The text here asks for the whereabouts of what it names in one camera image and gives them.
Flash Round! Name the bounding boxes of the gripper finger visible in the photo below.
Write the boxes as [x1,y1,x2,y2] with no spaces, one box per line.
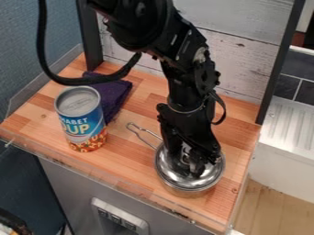
[175,149,192,169]
[190,159,209,179]

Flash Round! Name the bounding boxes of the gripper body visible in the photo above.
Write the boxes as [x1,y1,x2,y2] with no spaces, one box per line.
[155,102,225,167]

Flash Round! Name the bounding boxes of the silver pot lid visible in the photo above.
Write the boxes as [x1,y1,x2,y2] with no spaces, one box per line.
[152,142,228,189]

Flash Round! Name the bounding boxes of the silver pot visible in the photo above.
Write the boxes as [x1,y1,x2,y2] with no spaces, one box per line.
[125,121,226,198]

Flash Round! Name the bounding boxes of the purple cloth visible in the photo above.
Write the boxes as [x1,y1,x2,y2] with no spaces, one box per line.
[81,71,135,125]

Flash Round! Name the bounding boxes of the blue soup can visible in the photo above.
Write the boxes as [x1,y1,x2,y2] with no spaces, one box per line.
[52,85,109,153]

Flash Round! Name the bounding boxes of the black frame post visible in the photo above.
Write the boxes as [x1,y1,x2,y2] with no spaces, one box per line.
[253,0,307,126]
[74,0,106,72]

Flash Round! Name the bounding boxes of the black cable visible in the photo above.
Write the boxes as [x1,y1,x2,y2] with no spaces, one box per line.
[35,0,144,87]

